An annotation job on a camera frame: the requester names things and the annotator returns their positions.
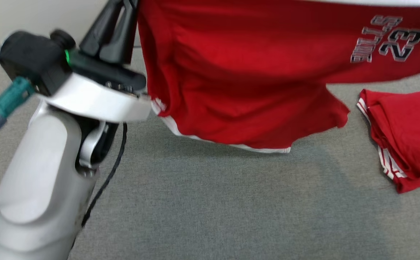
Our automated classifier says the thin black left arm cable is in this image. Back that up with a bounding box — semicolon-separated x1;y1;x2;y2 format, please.
81;122;128;229

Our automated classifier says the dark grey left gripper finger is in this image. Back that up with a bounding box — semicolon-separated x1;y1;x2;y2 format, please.
99;0;138;66
79;0;124;59

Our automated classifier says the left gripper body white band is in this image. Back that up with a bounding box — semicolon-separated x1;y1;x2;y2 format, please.
38;48;153;123

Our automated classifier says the teal cable connector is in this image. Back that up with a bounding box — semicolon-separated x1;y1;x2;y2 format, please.
0;77;36;131

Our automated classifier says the red jersey with number print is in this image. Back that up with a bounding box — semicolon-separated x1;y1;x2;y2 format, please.
137;0;420;154

